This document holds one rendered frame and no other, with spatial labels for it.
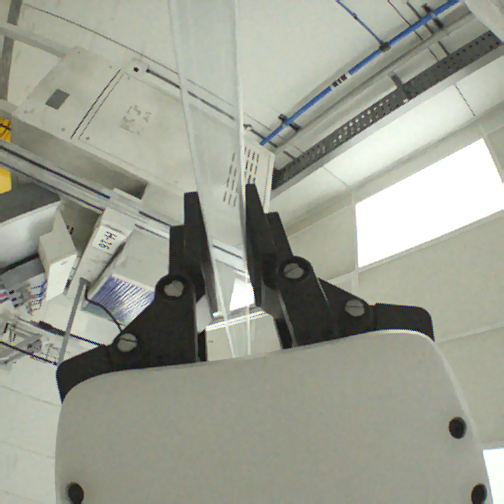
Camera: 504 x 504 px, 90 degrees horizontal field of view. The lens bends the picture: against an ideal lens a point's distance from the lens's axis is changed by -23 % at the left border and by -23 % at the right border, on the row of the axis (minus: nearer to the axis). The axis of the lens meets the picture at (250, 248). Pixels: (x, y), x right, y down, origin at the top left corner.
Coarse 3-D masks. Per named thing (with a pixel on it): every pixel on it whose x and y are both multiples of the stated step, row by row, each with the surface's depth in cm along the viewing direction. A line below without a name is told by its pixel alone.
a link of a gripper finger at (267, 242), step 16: (256, 192) 12; (256, 208) 11; (256, 224) 11; (272, 224) 12; (256, 240) 10; (272, 240) 10; (256, 256) 10; (272, 256) 10; (256, 272) 11; (272, 272) 10; (256, 288) 11; (272, 288) 10; (336, 288) 10; (256, 304) 12; (272, 304) 10; (336, 304) 9; (352, 304) 9; (368, 304) 9; (336, 320) 9; (352, 320) 9; (368, 320) 9
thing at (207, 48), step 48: (192, 0) 5; (192, 48) 6; (240, 48) 6; (192, 96) 7; (240, 96) 7; (192, 144) 8; (240, 144) 8; (240, 192) 10; (240, 240) 11; (240, 288) 14; (240, 336) 20
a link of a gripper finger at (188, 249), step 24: (192, 192) 12; (192, 216) 11; (192, 240) 10; (192, 264) 10; (144, 312) 9; (216, 312) 12; (120, 336) 9; (144, 336) 9; (120, 360) 8; (144, 360) 8
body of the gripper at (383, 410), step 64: (128, 384) 7; (192, 384) 6; (256, 384) 6; (320, 384) 6; (384, 384) 6; (448, 384) 6; (64, 448) 5; (128, 448) 5; (192, 448) 5; (256, 448) 5; (320, 448) 5; (384, 448) 5; (448, 448) 5
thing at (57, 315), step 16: (32, 304) 374; (48, 304) 336; (0, 320) 298; (32, 320) 320; (48, 320) 330; (64, 320) 343; (80, 320) 356; (0, 336) 329; (32, 336) 311; (48, 336) 321; (80, 336) 349; (16, 352) 325; (48, 352) 346; (80, 352) 400
